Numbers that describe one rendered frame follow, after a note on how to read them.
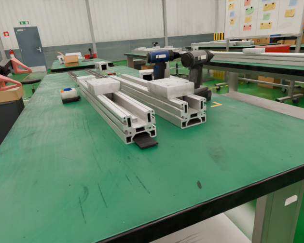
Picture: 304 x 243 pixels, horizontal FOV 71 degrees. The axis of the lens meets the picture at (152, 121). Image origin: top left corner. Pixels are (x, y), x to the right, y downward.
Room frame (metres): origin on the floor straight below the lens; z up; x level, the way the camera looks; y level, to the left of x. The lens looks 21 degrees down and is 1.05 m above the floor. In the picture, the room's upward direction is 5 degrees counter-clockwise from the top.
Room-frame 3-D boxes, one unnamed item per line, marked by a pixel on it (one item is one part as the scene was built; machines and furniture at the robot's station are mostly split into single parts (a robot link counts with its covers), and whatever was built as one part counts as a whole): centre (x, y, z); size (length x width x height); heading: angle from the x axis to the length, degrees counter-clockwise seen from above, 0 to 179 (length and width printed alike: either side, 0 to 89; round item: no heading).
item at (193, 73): (0.93, -0.23, 0.89); 0.20 x 0.08 x 0.22; 129
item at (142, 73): (1.38, 0.02, 0.83); 0.11 x 0.10 x 0.10; 93
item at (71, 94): (1.14, 0.43, 0.81); 0.10 x 0.08 x 0.06; 114
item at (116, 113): (0.93, 0.20, 0.82); 0.80 x 0.10 x 0.09; 24
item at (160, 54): (1.17, -0.10, 0.89); 0.20 x 0.08 x 0.22; 96
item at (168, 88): (0.79, -0.08, 0.87); 0.16 x 0.11 x 0.07; 24
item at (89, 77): (1.33, 0.40, 0.83); 0.12 x 0.09 x 0.10; 114
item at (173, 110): (1.01, 0.03, 0.82); 0.80 x 0.10 x 0.09; 24
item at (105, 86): (0.93, 0.20, 0.87); 0.16 x 0.11 x 0.07; 24
